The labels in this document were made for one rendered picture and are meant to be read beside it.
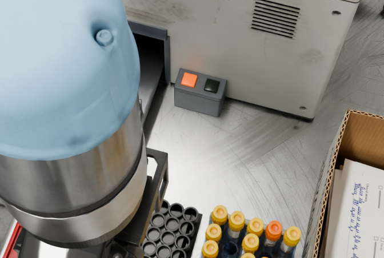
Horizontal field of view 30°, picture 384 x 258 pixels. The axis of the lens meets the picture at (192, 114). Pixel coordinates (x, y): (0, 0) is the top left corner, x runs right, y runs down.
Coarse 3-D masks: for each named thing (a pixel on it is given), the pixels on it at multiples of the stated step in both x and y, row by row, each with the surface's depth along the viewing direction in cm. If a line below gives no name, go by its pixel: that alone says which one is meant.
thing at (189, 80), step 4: (184, 76) 86; (188, 76) 86; (192, 76) 86; (196, 76) 86; (184, 80) 86; (188, 80) 86; (192, 80) 86; (184, 84) 86; (188, 84) 86; (192, 84) 86
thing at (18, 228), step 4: (16, 224) 83; (16, 228) 82; (20, 228) 83; (16, 232) 82; (12, 236) 82; (16, 236) 83; (12, 240) 82; (8, 244) 81; (12, 244) 82; (8, 248) 81; (12, 248) 82; (8, 252) 81; (12, 252) 82; (16, 252) 82; (4, 256) 81; (8, 256) 81; (12, 256) 81; (16, 256) 81
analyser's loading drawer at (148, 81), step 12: (144, 48) 90; (156, 48) 90; (144, 60) 89; (156, 60) 89; (144, 72) 88; (156, 72) 88; (144, 84) 87; (156, 84) 87; (144, 96) 87; (144, 108) 86; (144, 120) 85
